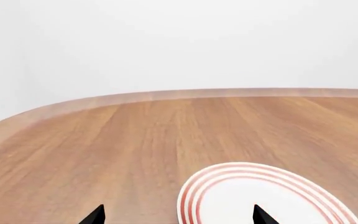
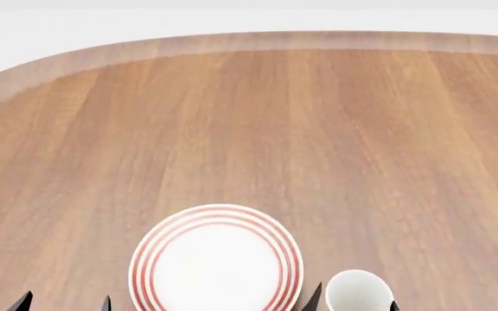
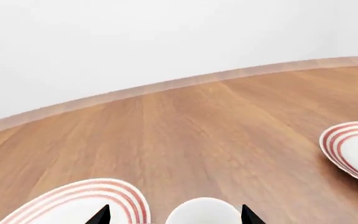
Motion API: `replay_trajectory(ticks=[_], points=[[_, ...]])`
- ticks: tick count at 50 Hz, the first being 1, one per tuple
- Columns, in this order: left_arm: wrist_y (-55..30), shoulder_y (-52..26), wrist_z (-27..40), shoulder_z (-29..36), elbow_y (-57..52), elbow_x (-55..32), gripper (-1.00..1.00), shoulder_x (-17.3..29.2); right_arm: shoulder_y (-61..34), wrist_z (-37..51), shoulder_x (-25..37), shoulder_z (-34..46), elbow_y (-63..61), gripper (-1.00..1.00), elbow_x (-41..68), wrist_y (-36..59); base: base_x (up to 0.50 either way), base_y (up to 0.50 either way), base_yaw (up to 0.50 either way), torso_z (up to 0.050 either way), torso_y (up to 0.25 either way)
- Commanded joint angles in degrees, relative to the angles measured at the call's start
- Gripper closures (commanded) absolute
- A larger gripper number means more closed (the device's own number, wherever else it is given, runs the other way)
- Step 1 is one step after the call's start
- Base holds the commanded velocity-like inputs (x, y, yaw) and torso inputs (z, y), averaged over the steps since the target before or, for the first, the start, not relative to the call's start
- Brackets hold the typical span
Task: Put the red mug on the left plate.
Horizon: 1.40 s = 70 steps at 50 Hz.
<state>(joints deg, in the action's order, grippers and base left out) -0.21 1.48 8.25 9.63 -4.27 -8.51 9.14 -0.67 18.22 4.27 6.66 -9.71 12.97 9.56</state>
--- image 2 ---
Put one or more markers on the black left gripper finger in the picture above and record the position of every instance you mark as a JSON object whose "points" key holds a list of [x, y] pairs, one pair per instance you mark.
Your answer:
{"points": [[22, 304], [106, 305]]}

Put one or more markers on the white mug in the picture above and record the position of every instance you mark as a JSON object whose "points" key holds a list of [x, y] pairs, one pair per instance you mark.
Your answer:
{"points": [[357, 291]]}

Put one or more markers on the white plate with red rings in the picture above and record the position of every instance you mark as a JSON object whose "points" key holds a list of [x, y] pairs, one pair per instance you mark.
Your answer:
{"points": [[214, 262]]}

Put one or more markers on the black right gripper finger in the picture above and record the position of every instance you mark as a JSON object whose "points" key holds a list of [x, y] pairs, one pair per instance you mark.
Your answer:
{"points": [[313, 300], [394, 306]]}

